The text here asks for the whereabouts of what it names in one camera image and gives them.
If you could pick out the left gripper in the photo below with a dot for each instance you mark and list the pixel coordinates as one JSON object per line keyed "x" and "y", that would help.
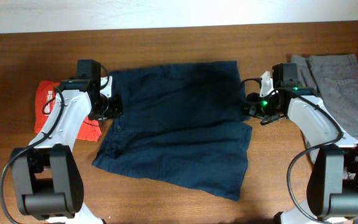
{"x": 116, "y": 109}

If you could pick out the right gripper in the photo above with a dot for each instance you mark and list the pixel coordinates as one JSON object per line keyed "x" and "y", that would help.
{"x": 251, "y": 107}

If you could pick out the navy blue shorts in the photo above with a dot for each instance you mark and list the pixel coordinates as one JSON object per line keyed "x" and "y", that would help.
{"x": 181, "y": 124}

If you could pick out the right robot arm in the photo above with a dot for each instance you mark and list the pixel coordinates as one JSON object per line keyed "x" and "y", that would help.
{"x": 332, "y": 190}

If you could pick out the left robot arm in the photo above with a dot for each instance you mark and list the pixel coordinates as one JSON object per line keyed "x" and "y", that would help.
{"x": 47, "y": 182}

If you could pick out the folded red printed t-shirt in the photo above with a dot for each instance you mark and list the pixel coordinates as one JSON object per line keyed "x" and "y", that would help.
{"x": 44, "y": 103}

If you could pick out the grey shorts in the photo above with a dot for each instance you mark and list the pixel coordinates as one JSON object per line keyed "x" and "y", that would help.
{"x": 335, "y": 78}

